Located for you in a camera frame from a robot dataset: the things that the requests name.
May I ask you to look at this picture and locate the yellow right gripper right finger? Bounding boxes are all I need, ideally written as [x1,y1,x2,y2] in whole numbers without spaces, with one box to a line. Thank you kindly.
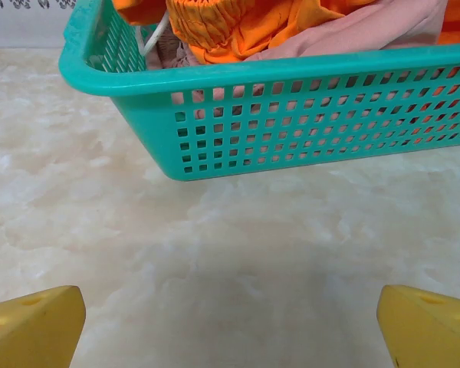
[376,284,460,368]

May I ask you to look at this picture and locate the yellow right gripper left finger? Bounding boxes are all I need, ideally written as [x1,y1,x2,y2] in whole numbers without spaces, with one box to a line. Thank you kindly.
[0,285,87,368]

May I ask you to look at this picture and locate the pink shorts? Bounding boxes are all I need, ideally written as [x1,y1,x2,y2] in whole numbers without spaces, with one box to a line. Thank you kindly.
[155,0,448,166]

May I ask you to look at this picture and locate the light orange shorts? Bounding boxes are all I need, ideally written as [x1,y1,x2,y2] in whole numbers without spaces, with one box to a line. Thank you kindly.
[113,0,170,27]

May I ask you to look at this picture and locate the red-orange shorts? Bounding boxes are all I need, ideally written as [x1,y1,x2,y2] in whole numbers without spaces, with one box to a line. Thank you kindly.
[167,0,460,146]

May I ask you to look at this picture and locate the teal plastic mesh basket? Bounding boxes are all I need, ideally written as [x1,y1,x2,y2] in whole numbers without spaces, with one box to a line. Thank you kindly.
[58,0,460,182]

